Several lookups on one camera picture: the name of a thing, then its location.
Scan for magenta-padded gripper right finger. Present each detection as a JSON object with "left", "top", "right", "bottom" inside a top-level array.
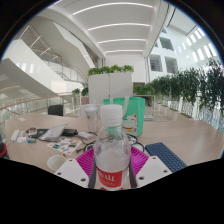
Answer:
[{"left": 128, "top": 145, "right": 173, "bottom": 189}]

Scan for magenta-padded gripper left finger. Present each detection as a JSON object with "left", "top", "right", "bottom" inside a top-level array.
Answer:
[{"left": 54, "top": 147, "right": 98, "bottom": 190}]

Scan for clear red-labelled water bottle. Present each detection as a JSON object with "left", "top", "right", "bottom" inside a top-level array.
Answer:
[{"left": 93, "top": 104, "right": 132, "bottom": 191}]

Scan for white grid-patterned mug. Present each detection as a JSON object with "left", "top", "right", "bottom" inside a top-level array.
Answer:
[{"left": 46, "top": 154, "right": 68, "bottom": 173}]

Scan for colourful sticker sheet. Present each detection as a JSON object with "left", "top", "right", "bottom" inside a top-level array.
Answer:
[{"left": 46, "top": 136, "right": 83, "bottom": 157}]

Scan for white power adapter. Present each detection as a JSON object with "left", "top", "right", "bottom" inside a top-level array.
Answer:
[{"left": 77, "top": 131, "right": 94, "bottom": 140}]

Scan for small black device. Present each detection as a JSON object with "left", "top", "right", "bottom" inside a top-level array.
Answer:
[{"left": 61, "top": 128, "right": 79, "bottom": 137}]

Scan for black flat wallet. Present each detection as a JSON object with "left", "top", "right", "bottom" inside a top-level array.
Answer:
[{"left": 25, "top": 127, "right": 49, "bottom": 139}]

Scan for clear lidded plastic tumbler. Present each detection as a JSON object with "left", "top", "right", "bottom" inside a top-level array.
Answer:
[{"left": 84, "top": 103, "right": 100, "bottom": 133}]

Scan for green cat-print tote bag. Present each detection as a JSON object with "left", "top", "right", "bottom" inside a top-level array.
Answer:
[{"left": 102, "top": 96, "right": 146, "bottom": 138}]

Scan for small white oblong gadget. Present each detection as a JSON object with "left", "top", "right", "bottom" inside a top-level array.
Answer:
[{"left": 16, "top": 135, "right": 28, "bottom": 144}]

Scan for black chair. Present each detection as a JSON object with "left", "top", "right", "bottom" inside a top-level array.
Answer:
[{"left": 47, "top": 104, "right": 65, "bottom": 117}]

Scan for white charger block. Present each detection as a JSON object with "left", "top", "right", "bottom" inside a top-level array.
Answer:
[{"left": 10, "top": 129, "right": 20, "bottom": 143}]

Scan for glass railing with wooden handrail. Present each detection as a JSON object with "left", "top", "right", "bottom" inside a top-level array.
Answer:
[{"left": 0, "top": 94, "right": 81, "bottom": 124}]

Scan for wooden shelf with plants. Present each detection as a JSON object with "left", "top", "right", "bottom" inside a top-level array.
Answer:
[{"left": 133, "top": 83, "right": 156, "bottom": 118}]

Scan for row of green hedge plants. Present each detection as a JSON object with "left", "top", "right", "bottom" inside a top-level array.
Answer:
[{"left": 149, "top": 58, "right": 224, "bottom": 124}]

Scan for white cabinet topped with plants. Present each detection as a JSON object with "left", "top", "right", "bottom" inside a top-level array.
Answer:
[{"left": 87, "top": 64, "right": 135, "bottom": 106}]

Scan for ceiling strip lights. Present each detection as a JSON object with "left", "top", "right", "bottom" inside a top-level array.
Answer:
[{"left": 71, "top": 1, "right": 154, "bottom": 56}]

